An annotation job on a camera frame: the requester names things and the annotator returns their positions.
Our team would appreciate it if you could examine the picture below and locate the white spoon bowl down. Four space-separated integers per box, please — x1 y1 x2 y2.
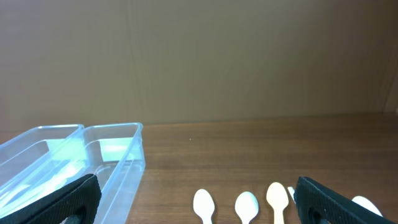
287 187 295 203

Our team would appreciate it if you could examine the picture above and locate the clear plastic container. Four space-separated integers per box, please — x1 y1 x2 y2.
15 123 146 223
1 124 85 218

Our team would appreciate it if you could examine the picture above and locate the yellow plastic spoon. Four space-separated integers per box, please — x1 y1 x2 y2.
266 182 289 224

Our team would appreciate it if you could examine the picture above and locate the right clear plastic container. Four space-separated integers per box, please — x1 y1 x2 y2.
15 123 146 223

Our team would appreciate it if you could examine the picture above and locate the white spoon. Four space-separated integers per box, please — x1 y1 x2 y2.
352 195 383 217
234 191 259 224
193 189 215 224

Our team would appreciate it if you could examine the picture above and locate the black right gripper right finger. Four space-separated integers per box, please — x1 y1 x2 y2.
294 177 394 224

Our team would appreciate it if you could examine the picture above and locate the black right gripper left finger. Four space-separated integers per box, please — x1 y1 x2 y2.
1 174 101 224

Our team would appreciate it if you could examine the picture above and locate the left clear plastic container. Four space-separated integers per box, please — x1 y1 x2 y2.
1 124 85 218

